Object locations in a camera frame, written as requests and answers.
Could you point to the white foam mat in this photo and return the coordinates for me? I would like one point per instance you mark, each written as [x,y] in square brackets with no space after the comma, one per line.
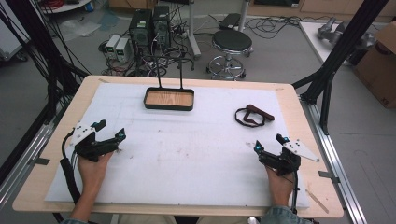
[186,149]

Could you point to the person's left hand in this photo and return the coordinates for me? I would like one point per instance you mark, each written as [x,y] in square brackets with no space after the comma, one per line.
[92,172]

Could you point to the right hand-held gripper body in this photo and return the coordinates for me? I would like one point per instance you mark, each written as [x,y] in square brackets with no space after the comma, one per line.
[288,158]

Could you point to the white power supply unit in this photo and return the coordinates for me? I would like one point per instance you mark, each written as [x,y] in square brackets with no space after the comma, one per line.
[122,49]
[112,46]

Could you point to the white table leg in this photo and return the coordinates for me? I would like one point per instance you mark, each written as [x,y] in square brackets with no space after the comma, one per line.
[193,31]

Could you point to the black round stool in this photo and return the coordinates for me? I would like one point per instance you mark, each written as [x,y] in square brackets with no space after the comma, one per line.
[232,42]

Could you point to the flat black device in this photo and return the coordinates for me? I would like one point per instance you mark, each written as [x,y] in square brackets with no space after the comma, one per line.
[229,21]

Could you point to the person's right hand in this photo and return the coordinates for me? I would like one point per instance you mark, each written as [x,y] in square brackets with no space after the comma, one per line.
[278,186]

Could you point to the grey tape piece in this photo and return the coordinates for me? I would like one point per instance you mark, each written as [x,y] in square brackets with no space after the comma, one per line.
[328,176]
[41,161]

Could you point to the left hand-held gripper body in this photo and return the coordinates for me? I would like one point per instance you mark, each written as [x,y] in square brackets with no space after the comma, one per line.
[88,147]

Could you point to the black stand with wooden tray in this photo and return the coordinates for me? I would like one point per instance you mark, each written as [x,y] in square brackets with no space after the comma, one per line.
[169,99]

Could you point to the aluminium rail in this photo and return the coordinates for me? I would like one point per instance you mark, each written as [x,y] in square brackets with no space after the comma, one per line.
[21,161]
[336,161]

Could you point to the black computer tower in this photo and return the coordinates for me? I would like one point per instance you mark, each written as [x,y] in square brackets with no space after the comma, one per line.
[161,26]
[140,28]

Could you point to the brown cardboard box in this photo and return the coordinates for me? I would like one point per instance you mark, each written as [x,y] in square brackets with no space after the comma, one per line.
[378,67]

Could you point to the round white table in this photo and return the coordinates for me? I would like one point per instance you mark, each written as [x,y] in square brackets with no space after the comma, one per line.
[63,5]

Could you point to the thin wooden stick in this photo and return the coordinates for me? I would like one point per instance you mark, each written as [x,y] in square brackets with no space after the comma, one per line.
[317,200]

